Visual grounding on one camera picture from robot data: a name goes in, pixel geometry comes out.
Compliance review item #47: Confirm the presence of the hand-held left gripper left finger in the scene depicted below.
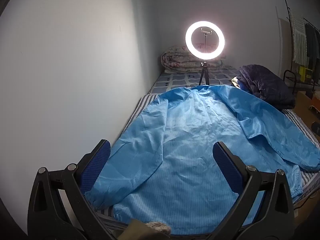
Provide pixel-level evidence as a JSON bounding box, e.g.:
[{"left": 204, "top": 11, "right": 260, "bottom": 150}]
[{"left": 27, "top": 139, "right": 112, "bottom": 240}]

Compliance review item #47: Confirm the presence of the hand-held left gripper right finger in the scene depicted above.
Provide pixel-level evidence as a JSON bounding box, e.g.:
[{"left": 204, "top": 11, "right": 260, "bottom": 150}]
[{"left": 207, "top": 141, "right": 295, "bottom": 240}]

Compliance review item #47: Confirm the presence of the light blue work coat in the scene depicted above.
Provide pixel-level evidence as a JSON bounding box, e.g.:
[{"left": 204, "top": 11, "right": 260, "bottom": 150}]
[{"left": 84, "top": 84, "right": 320, "bottom": 235}]

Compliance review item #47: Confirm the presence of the black clothes rack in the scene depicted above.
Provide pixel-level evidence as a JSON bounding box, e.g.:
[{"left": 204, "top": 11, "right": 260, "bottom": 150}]
[{"left": 282, "top": 0, "right": 320, "bottom": 90}]

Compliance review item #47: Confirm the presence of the person's left hand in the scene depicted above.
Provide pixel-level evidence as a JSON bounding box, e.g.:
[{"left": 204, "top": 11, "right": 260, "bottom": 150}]
[{"left": 143, "top": 221, "right": 172, "bottom": 235}]

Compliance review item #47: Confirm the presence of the blue white striped blanket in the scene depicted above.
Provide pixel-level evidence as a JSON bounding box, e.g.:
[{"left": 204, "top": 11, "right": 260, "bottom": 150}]
[{"left": 96, "top": 94, "right": 320, "bottom": 228}]

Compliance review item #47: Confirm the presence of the dark navy down jacket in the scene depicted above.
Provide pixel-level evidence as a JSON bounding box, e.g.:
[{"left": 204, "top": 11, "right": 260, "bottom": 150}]
[{"left": 237, "top": 64, "right": 296, "bottom": 110}]

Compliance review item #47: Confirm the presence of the blue checked bed sheet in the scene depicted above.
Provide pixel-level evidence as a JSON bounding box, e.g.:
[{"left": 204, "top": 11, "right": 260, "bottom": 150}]
[{"left": 147, "top": 65, "right": 240, "bottom": 97}]

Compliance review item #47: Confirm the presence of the folded floral quilt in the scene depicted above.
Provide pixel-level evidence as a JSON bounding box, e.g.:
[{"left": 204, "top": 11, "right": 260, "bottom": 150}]
[{"left": 161, "top": 45, "right": 225, "bottom": 75}]

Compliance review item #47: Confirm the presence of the yellow box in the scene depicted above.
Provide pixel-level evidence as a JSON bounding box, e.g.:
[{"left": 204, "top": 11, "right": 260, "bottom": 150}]
[{"left": 299, "top": 66, "right": 313, "bottom": 82}]

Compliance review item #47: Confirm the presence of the white leaning board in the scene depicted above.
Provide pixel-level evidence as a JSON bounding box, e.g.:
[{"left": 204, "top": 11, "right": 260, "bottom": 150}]
[{"left": 275, "top": 5, "right": 293, "bottom": 63}]

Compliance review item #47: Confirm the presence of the striped hanging towel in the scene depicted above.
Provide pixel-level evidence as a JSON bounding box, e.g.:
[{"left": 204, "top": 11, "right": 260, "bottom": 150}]
[{"left": 290, "top": 9, "right": 309, "bottom": 65}]

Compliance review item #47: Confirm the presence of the ring light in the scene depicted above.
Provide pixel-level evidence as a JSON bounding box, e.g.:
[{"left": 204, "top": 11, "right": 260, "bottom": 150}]
[{"left": 185, "top": 20, "right": 225, "bottom": 61}]

